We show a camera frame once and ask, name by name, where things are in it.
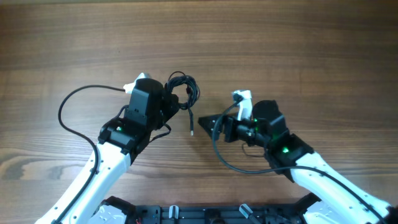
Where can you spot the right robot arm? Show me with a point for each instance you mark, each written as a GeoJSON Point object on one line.
{"type": "Point", "coordinates": [333, 198]}

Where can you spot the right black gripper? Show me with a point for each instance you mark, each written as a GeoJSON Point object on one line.
{"type": "Point", "coordinates": [231, 123]}

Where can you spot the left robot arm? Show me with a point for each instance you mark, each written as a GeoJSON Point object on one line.
{"type": "Point", "coordinates": [120, 141]}

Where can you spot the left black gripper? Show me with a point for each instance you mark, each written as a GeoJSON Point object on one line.
{"type": "Point", "coordinates": [170, 100]}

